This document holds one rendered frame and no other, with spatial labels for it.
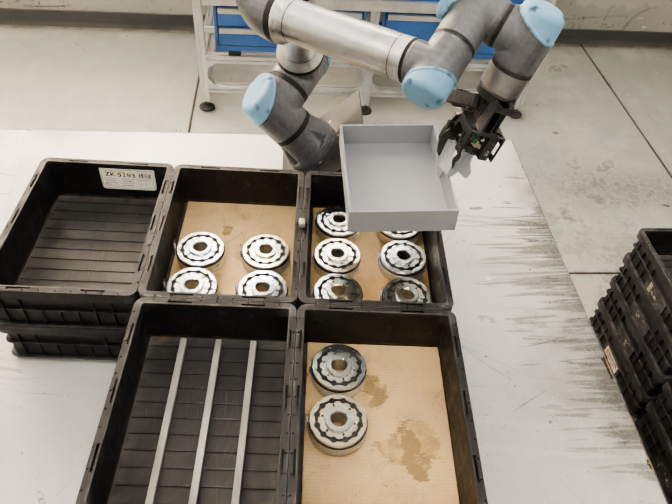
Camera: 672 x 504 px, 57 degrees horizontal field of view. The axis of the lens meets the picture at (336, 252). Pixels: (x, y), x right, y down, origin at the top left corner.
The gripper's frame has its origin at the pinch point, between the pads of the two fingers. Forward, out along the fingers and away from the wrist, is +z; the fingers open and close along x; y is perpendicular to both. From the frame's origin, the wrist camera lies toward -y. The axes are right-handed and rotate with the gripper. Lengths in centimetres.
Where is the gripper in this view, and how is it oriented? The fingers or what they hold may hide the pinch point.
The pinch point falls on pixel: (443, 170)
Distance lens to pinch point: 124.7
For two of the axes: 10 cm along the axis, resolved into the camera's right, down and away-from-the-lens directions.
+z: -3.4, 6.7, 6.6
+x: 9.3, 1.5, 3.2
